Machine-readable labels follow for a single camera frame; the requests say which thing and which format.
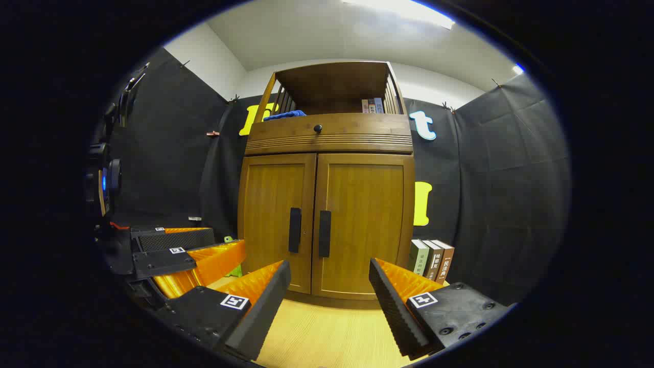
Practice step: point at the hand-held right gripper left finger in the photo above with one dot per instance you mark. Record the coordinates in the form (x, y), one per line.
(268, 306)

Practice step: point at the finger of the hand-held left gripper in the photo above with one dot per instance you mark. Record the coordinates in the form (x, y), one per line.
(173, 240)
(163, 263)

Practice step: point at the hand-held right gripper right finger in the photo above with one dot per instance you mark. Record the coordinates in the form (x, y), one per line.
(393, 306)

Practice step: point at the wooden shoe cabinet door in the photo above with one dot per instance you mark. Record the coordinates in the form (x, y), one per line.
(271, 204)
(368, 204)

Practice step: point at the wooden double-door shoe cabinet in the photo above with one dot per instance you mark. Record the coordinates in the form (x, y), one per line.
(332, 84)

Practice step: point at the wooden cabinet drawer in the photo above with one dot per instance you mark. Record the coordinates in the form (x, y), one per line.
(357, 128)

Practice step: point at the green frog toy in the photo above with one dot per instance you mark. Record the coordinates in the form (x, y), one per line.
(228, 238)

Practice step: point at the green book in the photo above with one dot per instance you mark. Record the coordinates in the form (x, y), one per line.
(418, 257)

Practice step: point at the brown book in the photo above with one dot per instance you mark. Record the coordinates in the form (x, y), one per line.
(444, 261)

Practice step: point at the black backdrop cloth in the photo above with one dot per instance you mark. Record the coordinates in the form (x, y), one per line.
(500, 194)

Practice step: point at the blue cloth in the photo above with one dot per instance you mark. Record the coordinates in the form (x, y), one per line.
(283, 115)

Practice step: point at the small blue book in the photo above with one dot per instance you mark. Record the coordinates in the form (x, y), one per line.
(379, 105)

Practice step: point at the small grey book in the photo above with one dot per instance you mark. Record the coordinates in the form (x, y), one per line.
(372, 106)

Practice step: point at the ceiling light panel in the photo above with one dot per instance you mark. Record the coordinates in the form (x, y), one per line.
(403, 9)

